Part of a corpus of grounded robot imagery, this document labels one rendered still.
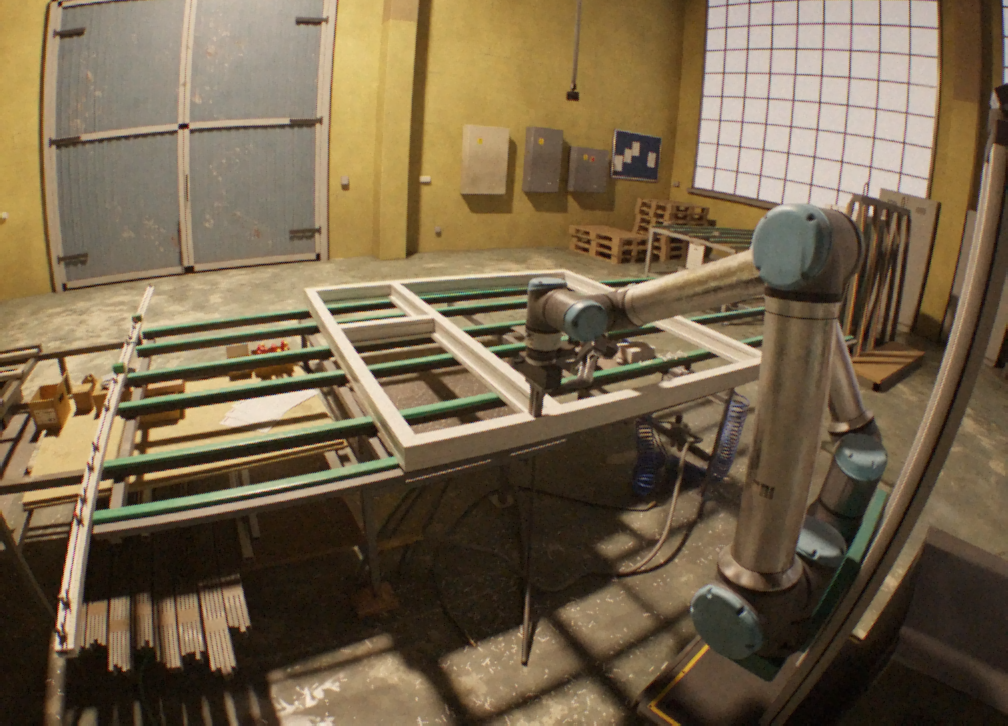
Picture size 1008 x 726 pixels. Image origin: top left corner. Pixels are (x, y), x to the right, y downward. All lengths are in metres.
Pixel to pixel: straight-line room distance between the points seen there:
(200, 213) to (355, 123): 2.50
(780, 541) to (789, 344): 0.31
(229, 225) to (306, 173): 1.28
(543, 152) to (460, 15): 2.64
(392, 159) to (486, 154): 1.62
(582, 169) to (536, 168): 0.98
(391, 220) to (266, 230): 1.78
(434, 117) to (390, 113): 0.92
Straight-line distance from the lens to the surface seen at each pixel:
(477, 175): 8.28
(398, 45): 7.65
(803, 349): 0.74
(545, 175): 8.93
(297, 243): 7.62
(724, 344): 2.24
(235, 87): 7.49
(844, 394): 1.57
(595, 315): 1.12
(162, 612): 1.79
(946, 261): 8.29
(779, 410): 0.77
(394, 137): 7.51
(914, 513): 1.09
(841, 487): 1.47
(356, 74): 7.83
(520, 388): 1.51
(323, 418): 1.96
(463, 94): 8.39
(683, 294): 1.05
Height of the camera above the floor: 1.58
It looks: 21 degrees down
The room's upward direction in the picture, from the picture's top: 4 degrees clockwise
